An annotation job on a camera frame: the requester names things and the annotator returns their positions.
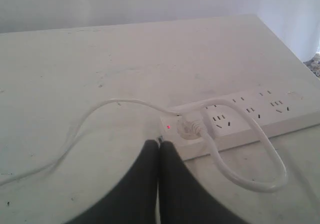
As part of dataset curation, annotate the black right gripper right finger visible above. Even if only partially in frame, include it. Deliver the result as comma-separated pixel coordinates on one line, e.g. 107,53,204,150
158,141,246,224

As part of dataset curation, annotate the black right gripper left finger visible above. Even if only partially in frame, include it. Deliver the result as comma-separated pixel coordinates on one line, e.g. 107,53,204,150
68,140,159,224

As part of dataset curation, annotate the white power strip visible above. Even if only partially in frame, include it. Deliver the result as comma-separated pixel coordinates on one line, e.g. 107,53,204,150
159,85,320,162

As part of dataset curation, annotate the white plug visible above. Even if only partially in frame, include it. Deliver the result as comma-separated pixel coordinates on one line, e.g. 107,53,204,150
176,117,207,140

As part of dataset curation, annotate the thick white power cable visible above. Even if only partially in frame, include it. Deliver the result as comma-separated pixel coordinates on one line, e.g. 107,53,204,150
166,97,288,194

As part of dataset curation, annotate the thin white cable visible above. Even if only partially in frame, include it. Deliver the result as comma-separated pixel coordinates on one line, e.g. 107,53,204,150
0,98,180,186

